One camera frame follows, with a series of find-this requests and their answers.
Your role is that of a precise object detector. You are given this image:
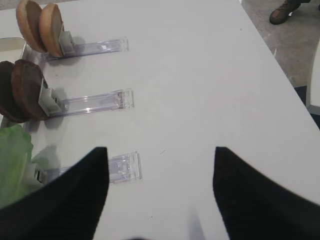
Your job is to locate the clear bun rack right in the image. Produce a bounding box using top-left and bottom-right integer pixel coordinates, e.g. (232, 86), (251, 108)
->
(20, 31), (129, 62)

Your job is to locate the green lettuce leaf right rack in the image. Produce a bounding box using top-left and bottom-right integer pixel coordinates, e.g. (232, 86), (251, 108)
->
(0, 124), (44, 208)

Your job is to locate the clear patty rack right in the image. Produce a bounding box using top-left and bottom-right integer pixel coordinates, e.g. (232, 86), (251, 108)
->
(0, 82), (135, 128)

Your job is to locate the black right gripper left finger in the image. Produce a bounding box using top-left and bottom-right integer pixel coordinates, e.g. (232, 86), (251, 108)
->
(0, 147), (110, 240)

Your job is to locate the brown shoe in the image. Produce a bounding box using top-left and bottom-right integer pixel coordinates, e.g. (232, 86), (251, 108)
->
(269, 0), (301, 25)

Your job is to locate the white chair edge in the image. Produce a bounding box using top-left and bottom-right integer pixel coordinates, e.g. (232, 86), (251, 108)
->
(306, 49), (320, 116)

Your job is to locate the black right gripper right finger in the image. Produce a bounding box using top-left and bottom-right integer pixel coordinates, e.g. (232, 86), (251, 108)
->
(212, 147), (320, 240)

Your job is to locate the brown meat patty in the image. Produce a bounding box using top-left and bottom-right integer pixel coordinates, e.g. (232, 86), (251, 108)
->
(11, 59), (48, 121)
(0, 61), (29, 123)

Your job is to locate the white metal tray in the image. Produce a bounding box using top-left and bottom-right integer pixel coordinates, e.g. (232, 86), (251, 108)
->
(0, 37), (26, 63)

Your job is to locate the clear lettuce rack right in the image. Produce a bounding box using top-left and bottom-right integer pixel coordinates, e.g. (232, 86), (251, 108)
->
(31, 152), (142, 184)

